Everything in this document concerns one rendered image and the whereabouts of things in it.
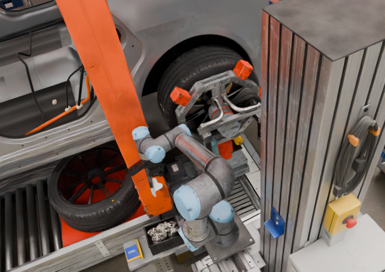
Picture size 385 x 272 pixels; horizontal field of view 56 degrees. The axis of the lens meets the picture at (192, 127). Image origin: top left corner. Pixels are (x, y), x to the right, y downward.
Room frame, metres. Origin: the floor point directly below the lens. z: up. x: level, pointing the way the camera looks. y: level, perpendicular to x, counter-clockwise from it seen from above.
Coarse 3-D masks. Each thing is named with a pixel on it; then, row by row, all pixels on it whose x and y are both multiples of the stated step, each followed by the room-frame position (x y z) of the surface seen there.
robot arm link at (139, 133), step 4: (136, 128) 1.16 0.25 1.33; (140, 128) 1.15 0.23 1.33; (144, 128) 1.15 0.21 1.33; (132, 132) 1.14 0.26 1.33; (136, 132) 1.13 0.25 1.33; (140, 132) 1.12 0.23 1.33; (144, 132) 1.12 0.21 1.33; (148, 132) 1.13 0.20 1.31; (136, 136) 1.11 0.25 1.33; (140, 136) 1.11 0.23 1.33; (144, 136) 1.11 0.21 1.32; (148, 136) 1.11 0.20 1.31; (136, 140) 1.11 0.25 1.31; (140, 140) 1.09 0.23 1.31; (136, 144) 1.11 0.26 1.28; (140, 152) 1.10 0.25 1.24
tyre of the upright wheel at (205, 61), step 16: (208, 48) 1.90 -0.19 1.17; (224, 48) 1.93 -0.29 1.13; (176, 64) 1.84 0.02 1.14; (192, 64) 1.77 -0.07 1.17; (208, 64) 1.73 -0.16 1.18; (224, 64) 1.73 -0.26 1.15; (160, 80) 1.85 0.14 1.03; (176, 80) 1.72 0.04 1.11; (192, 80) 1.68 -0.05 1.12; (256, 80) 1.78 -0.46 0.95; (160, 96) 1.78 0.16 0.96
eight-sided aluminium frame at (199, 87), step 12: (228, 72) 1.69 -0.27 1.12; (204, 84) 1.62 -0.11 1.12; (216, 84) 1.63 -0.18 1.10; (240, 84) 1.66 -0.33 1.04; (252, 84) 1.68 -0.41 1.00; (192, 96) 1.59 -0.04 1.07; (180, 108) 1.61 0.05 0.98; (180, 120) 1.57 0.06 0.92; (240, 120) 1.71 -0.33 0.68; (240, 132) 1.66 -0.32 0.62
